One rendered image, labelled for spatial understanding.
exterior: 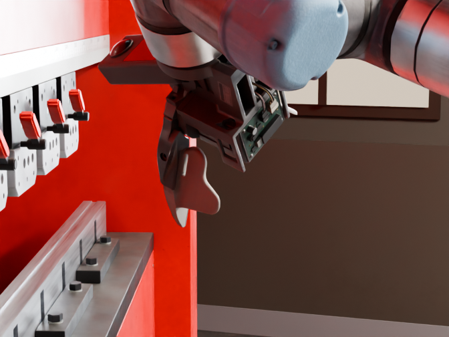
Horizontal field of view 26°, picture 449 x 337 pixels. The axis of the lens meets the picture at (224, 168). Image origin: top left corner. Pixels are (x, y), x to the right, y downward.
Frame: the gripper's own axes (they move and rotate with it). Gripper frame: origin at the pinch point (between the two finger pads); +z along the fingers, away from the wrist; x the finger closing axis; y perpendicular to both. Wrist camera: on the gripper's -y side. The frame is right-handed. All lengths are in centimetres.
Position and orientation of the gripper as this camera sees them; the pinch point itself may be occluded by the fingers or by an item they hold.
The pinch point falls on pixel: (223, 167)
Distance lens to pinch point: 95.5
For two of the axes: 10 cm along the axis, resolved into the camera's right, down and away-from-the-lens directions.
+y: 7.8, 4.0, -4.8
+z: 2.0, 5.7, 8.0
